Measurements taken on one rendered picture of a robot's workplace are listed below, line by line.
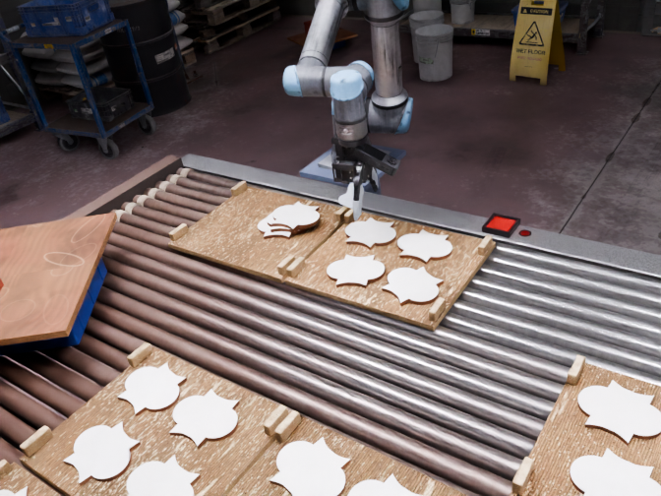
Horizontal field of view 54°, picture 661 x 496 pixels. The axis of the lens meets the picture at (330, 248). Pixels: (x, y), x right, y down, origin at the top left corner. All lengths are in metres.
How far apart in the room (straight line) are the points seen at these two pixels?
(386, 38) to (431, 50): 3.29
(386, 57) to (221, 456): 1.25
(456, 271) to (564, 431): 0.51
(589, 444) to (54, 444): 1.00
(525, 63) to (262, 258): 3.74
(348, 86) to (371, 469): 0.83
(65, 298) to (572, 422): 1.11
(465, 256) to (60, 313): 0.96
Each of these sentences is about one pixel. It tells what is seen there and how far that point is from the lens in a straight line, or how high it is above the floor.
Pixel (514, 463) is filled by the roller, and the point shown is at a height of 0.92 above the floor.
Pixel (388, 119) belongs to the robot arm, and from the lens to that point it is 2.12.
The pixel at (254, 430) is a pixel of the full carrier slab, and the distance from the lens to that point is 1.29.
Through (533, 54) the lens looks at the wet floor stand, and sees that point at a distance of 5.15.
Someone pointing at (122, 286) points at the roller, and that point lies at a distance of 1.82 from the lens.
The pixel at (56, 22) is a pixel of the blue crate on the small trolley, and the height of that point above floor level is 0.95.
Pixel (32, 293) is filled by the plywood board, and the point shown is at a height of 1.04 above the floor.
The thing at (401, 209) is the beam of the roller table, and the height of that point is 0.91.
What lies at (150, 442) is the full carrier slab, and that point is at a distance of 1.34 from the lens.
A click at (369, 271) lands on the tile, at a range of 1.59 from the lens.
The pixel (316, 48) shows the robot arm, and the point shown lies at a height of 1.39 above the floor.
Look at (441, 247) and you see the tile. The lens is 1.65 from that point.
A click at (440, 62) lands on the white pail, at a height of 0.15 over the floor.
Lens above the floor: 1.89
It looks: 34 degrees down
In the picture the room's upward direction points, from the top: 9 degrees counter-clockwise
